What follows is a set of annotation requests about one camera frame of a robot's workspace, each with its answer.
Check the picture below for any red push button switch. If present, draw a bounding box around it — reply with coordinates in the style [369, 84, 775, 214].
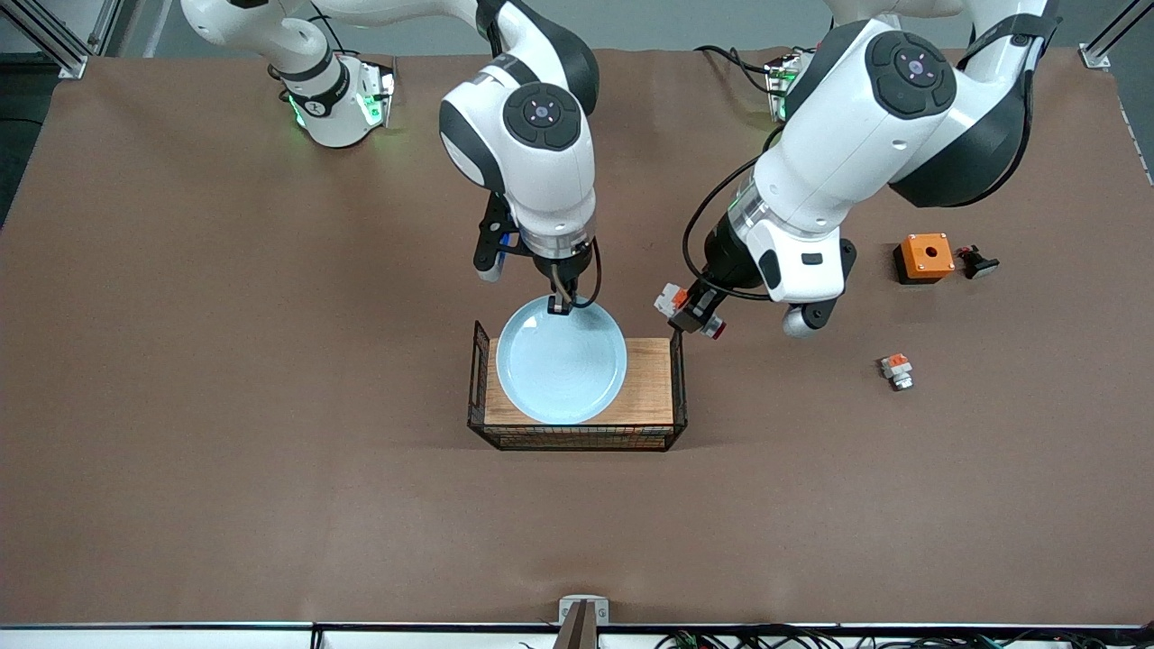
[655, 281, 728, 342]

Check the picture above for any light blue round plate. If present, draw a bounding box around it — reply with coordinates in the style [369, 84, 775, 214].
[496, 295, 628, 425]

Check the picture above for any black mushroom push button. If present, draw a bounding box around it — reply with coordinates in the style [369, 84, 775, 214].
[957, 244, 1001, 281]

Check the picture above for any light wooden board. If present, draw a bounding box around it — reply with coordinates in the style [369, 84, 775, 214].
[485, 338, 675, 426]

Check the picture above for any orange box with hole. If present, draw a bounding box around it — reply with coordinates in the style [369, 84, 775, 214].
[893, 233, 957, 286]

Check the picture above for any brown table cover sheet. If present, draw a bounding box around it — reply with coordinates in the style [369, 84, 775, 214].
[0, 47, 1154, 627]

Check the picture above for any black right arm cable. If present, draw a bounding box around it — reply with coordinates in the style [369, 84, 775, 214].
[566, 236, 603, 310]

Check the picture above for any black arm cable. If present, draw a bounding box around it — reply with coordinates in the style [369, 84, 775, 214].
[566, 236, 603, 310]
[682, 126, 785, 303]

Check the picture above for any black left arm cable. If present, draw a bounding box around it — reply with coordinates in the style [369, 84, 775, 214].
[682, 126, 785, 303]

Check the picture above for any black wire mesh basket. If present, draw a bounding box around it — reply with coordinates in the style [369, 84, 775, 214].
[467, 319, 689, 452]

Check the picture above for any black base power cable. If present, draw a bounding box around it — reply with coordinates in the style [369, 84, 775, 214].
[694, 43, 785, 96]

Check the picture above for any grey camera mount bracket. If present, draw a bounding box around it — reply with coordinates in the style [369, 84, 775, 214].
[552, 595, 610, 649]

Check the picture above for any aluminium frame profile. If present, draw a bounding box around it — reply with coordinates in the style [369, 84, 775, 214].
[1079, 0, 1154, 71]
[0, 0, 123, 80]

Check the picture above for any aluminium frame with cable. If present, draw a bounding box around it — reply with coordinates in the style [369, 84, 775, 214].
[0, 624, 1154, 649]

